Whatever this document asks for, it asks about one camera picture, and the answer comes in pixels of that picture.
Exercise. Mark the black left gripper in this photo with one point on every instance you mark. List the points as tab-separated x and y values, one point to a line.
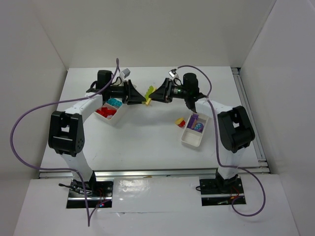
126	91

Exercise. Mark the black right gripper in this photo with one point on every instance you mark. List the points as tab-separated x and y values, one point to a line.
167	89

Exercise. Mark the long green lego plate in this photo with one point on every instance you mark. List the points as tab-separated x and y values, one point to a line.
150	90

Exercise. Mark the teal 2x4 lego brick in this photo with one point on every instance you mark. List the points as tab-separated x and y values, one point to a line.
115	102

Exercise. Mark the yellow and red lego pair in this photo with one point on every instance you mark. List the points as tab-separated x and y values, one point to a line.
180	122

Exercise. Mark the red 2x4 lego brick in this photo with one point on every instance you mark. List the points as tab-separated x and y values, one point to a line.
106	112

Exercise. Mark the purple sloped lego brick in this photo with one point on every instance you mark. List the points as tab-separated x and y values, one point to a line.
192	121

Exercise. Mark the purple round printed lego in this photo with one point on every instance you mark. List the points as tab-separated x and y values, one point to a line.
199	127

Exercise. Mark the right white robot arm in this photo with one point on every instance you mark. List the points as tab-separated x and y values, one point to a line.
232	126

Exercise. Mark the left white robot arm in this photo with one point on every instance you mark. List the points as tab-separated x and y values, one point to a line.
66	133

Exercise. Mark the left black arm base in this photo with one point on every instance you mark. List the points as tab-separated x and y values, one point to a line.
101	196

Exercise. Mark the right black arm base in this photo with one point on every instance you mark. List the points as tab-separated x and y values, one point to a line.
212	195

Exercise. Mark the left white divided container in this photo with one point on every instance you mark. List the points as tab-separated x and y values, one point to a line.
118	115

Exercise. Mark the white divided container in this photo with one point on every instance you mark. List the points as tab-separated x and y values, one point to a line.
118	115
191	138

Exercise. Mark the right white divided container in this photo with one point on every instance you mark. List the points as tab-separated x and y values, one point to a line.
191	138

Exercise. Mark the aluminium front rail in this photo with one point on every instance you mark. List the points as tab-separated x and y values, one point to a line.
139	173

